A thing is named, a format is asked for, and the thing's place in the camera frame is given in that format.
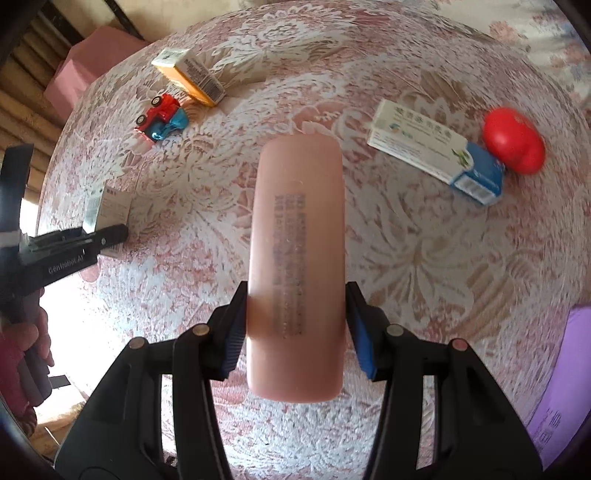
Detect dark wooden frame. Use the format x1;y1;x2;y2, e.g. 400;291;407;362
104;0;154;43

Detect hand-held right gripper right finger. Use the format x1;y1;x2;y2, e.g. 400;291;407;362
345;281;546;480

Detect red heart-shaped ball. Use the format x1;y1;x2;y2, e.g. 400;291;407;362
482;107;546;175

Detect floral bedsheet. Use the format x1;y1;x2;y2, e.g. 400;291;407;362
422;0;591;109

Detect white and blue long box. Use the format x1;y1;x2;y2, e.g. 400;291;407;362
366;99;505;206

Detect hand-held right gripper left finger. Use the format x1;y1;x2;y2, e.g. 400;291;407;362
55;281;247;480

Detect pink cloth-covered stool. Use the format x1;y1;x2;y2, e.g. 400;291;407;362
43;25;149;117

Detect person's left forearm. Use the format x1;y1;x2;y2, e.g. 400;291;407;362
0;323;38;432

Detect orange and white box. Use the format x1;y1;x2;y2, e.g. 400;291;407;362
151;47;227;108

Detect pink oblong case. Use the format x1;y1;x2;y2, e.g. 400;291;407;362
245;135;347;402

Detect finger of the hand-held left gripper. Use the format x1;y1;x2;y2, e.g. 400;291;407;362
83;224;130;254

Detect beige cardboard box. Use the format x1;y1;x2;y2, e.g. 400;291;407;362
83;186;134;258

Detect red and blue toy car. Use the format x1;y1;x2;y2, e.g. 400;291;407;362
135;93;189;142

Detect purple cardboard box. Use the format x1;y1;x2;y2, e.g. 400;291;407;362
525;306;591;468

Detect beige patterned curtain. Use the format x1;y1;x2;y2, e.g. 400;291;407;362
0;39;72;151

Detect person's left hand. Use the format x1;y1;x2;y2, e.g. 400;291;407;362
18;306;55;372

